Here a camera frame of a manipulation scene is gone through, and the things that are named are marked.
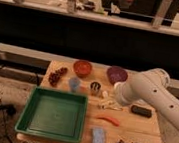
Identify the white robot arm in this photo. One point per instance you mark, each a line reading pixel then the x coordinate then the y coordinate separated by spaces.
pixel 149 86

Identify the small metal cup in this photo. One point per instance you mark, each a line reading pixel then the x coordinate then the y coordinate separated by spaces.
pixel 95 88

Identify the blue plastic cup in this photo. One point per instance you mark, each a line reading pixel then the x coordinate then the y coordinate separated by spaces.
pixel 74 84

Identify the red bowl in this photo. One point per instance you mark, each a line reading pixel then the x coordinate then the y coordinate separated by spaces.
pixel 82 68

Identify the purple bowl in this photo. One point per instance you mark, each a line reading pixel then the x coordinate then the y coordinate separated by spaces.
pixel 115 74

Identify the bunch of red grapes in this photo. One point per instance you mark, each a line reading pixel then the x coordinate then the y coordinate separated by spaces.
pixel 56 76

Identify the green plastic tray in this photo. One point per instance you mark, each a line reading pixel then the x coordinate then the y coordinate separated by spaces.
pixel 53 115

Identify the orange carrot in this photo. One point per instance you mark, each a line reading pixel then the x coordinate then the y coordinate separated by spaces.
pixel 110 119

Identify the blue sponge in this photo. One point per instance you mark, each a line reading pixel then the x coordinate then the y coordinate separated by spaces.
pixel 98 135

